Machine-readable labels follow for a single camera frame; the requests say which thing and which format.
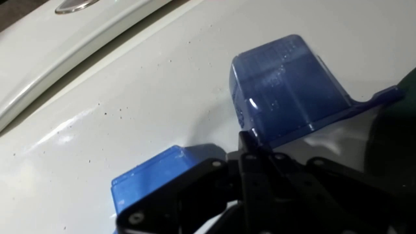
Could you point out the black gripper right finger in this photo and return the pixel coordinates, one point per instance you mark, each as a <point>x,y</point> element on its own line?
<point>338,199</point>

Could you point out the blue plastic scoop cup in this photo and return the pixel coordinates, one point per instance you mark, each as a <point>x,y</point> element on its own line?
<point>146,179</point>

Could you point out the white washing machine top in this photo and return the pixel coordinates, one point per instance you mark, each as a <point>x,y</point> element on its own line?
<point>130,108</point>

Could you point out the purple plastic scoop cup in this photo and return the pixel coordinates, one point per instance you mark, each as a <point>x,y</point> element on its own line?
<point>286,86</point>

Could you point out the grey washer lid latch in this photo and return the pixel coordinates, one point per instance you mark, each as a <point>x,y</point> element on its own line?
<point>72,5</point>

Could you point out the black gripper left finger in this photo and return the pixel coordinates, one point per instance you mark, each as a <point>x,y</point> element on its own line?
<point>182,190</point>

